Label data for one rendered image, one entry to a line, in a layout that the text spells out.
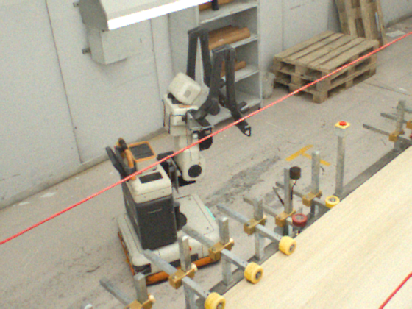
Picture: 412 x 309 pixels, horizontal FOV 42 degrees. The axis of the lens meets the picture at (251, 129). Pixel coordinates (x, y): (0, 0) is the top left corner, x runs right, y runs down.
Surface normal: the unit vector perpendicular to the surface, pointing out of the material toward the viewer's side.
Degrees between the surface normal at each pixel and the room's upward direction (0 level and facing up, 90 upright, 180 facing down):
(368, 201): 0
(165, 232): 90
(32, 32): 90
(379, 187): 0
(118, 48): 90
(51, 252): 0
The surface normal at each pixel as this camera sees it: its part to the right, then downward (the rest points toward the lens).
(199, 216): -0.03, -0.88
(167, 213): 0.43, 0.42
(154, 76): 0.73, 0.30
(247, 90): -0.68, 0.36
